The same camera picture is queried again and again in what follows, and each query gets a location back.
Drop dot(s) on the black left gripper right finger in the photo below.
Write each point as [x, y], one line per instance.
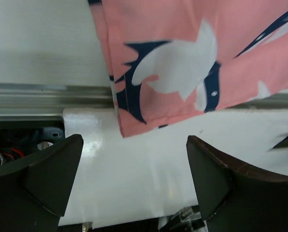
[235, 196]

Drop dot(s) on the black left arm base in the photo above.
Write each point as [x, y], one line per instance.
[19, 139]

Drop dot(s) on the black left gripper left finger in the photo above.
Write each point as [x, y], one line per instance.
[35, 190]

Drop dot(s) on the pink shark print shorts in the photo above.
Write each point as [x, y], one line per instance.
[170, 60]

